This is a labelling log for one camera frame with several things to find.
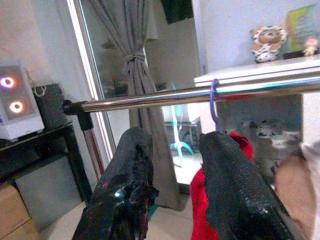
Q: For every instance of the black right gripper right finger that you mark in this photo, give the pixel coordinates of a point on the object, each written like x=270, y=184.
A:
x=230, y=180

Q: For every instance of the red garment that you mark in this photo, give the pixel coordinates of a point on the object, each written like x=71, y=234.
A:
x=198, y=200

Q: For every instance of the spotted plush bear toy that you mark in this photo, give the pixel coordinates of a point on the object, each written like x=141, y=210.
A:
x=268, y=37

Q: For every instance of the teal white standing fan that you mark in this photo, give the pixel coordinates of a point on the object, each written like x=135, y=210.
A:
x=178, y=145

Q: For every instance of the grey box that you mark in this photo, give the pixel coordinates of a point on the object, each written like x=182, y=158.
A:
x=47, y=190

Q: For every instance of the black desk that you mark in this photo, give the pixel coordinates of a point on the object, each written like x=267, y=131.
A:
x=37, y=140

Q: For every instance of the white patterned mug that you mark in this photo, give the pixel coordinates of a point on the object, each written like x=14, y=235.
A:
x=263, y=130

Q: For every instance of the black card stand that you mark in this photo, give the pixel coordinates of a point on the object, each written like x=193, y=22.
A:
x=292, y=55

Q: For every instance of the silver door frame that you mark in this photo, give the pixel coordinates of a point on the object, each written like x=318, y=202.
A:
x=85, y=62

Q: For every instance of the black paper gift bag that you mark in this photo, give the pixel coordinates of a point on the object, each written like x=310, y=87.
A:
x=52, y=107

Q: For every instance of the green yellow card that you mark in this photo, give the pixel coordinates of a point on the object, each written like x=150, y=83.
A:
x=300, y=27

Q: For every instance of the purple plastic hanger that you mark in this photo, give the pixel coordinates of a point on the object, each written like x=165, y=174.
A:
x=212, y=100

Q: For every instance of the small doll figurine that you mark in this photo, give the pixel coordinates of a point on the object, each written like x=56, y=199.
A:
x=310, y=47

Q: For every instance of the beige garment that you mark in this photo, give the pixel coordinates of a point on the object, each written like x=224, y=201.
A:
x=295, y=190

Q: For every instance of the white computer case lit fans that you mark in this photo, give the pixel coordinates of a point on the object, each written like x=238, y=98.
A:
x=22, y=120

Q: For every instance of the brown cardboard box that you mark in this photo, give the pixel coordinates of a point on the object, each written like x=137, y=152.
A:
x=12, y=212

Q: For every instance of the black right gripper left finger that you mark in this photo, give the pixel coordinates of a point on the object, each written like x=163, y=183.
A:
x=125, y=175

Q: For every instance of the white cabinet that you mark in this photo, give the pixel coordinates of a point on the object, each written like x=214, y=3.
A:
x=250, y=72

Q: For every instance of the black rail corner joint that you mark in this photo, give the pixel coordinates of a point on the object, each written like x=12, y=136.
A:
x=75, y=107

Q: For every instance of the copper rail upright pole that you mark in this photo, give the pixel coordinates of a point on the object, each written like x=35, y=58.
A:
x=91, y=145

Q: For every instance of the grey tied curtain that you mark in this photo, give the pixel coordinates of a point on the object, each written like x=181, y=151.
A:
x=140, y=82

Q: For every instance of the dark hanging garment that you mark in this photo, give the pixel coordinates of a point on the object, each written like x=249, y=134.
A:
x=177, y=11

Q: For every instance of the chrome clothes rail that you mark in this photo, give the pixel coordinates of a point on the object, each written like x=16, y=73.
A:
x=162, y=98

